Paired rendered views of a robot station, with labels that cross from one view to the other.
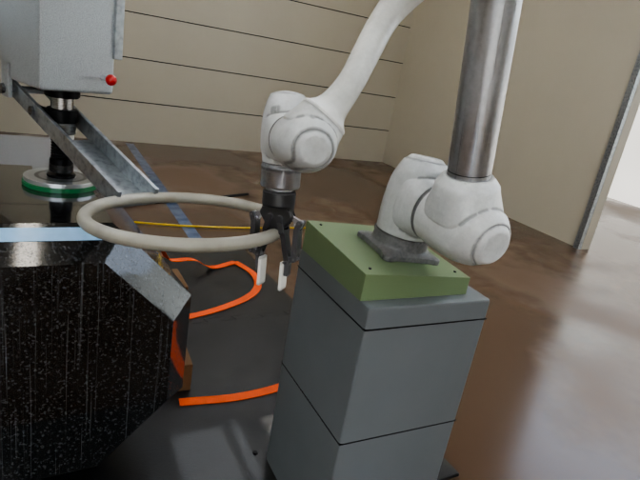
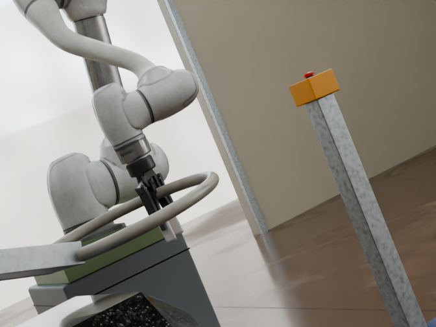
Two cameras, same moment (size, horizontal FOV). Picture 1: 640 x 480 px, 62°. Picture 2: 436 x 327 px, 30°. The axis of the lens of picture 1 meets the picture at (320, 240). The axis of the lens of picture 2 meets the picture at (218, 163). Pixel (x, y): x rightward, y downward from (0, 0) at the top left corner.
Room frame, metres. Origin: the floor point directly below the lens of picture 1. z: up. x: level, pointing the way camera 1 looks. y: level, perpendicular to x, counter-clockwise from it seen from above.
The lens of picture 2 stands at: (0.92, 2.28, 1.05)
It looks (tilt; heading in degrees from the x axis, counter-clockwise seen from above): 3 degrees down; 271
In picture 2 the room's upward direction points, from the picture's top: 22 degrees counter-clockwise
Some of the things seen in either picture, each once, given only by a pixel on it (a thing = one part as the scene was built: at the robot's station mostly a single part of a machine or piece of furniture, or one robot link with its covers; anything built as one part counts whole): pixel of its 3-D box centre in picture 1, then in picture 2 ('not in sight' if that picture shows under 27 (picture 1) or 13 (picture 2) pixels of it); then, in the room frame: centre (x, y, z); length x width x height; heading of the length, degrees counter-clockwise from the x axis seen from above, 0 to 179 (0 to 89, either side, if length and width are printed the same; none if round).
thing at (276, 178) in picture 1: (280, 176); (133, 150); (1.16, 0.11, 1.07); 0.09 x 0.09 x 0.06
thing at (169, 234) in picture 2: (261, 270); (166, 229); (1.16, 0.12, 0.84); 0.03 x 0.01 x 0.07; 159
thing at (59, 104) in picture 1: (60, 81); not in sight; (1.62, 0.85, 1.14); 0.12 x 0.09 x 0.30; 53
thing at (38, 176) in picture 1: (61, 177); not in sight; (1.61, 0.84, 0.85); 0.21 x 0.21 x 0.01
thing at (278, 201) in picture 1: (277, 209); (145, 174); (1.16, 0.11, 1.00); 0.08 x 0.07 x 0.09; 69
